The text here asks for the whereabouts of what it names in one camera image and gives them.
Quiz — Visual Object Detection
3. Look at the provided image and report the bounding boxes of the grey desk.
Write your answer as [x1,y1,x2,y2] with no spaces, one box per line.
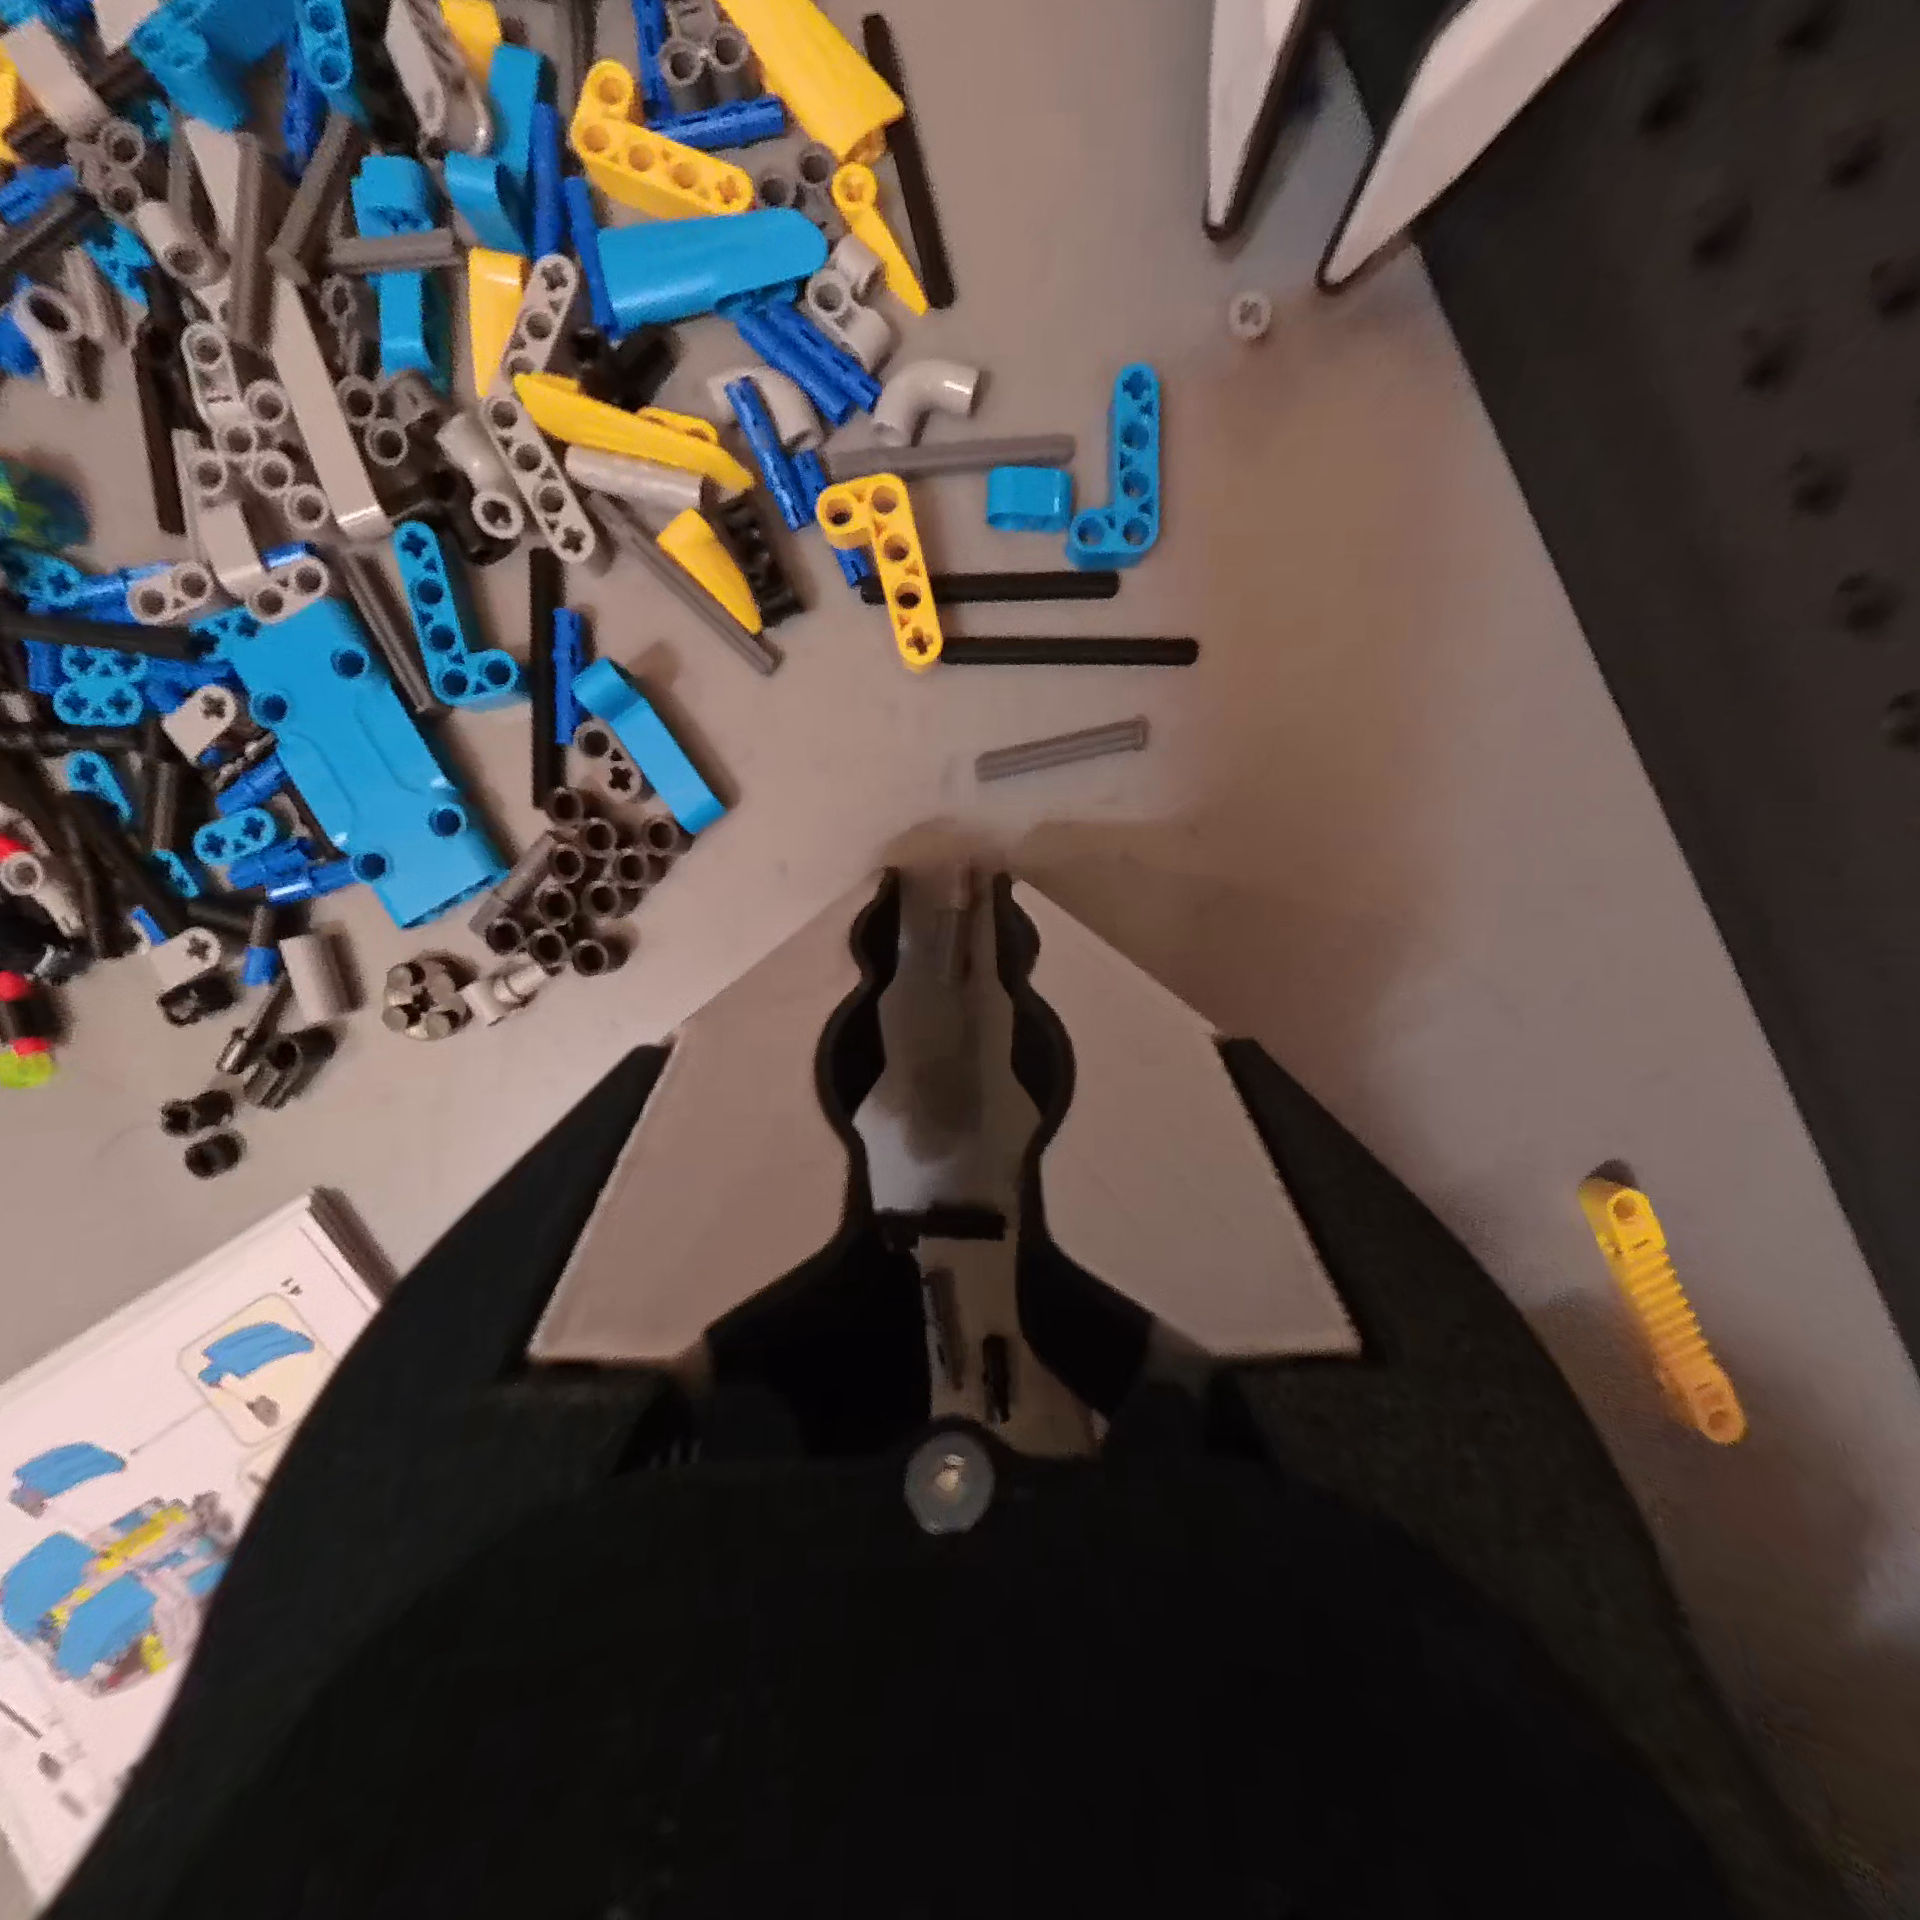
[0,0,1920,1920]

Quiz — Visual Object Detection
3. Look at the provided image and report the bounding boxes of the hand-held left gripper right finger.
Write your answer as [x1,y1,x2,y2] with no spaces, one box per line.
[990,874,1363,1364]

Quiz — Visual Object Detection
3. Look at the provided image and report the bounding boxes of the open instruction booklet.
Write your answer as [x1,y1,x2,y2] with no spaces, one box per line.
[0,1188,399,1899]

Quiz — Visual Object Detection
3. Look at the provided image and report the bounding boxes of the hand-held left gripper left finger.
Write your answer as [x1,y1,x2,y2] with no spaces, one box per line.
[528,866,905,1364]

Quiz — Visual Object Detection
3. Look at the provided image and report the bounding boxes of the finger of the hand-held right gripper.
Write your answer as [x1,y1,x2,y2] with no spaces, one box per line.
[1205,0,1329,244]
[1316,0,1631,291]

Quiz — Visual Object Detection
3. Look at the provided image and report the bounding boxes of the pile of loose bricks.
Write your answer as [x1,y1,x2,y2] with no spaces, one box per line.
[0,0,1201,1179]

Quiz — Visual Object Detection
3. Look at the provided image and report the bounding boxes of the yellow toothed rack piece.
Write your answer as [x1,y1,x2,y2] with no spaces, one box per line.
[1577,1171,1747,1445]

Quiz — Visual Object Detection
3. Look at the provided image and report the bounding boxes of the black perforated chair seat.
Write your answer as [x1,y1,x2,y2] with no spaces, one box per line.
[1416,0,1920,1144]

